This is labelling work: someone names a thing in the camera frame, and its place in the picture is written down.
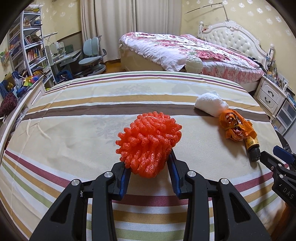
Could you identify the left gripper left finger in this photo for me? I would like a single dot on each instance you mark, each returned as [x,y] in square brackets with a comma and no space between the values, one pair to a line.
[66,219]

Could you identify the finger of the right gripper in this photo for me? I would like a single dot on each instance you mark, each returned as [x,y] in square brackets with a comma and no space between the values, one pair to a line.
[284,155]
[272,163]

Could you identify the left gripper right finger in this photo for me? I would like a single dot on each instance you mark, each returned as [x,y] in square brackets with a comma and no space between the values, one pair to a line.
[234,219]

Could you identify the gold bottle black cap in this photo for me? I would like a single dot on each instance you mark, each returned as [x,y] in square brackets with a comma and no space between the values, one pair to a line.
[253,149]

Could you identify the orange foam net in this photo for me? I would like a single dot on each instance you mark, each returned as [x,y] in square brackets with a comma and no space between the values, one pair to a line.
[146,144]

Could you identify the translucent plastic drawer unit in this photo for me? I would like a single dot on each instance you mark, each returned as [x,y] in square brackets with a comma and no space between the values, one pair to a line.
[285,117]

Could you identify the orange crumpled wrapper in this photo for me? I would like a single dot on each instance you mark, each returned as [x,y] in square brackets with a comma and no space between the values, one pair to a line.
[236,127]

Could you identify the white nightstand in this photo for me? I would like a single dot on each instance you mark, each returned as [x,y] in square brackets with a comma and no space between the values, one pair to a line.
[270,97]

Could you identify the striped bed sheet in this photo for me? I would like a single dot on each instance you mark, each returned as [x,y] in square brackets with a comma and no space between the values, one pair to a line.
[79,129]

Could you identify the white crumpled tissue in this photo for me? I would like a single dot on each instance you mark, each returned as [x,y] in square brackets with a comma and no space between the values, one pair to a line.
[211,103]

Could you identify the white round bedpost ball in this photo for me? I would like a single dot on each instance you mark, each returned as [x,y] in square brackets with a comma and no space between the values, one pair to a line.
[193,64]

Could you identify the white tufted headboard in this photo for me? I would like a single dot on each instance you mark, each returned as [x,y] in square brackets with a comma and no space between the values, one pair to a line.
[233,36]

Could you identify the floral bed cover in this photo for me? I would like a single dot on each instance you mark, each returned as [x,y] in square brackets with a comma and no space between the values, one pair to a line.
[171,52]

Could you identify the study desk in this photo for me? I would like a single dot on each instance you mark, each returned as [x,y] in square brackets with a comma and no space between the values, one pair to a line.
[57,56]

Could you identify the white bookshelf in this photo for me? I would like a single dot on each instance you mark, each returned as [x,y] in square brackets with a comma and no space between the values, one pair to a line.
[28,56]

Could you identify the light blue desk chair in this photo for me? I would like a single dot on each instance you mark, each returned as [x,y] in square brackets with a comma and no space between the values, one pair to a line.
[94,57]

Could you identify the beige curtains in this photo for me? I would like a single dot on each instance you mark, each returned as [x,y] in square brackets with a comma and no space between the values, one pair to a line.
[112,19]

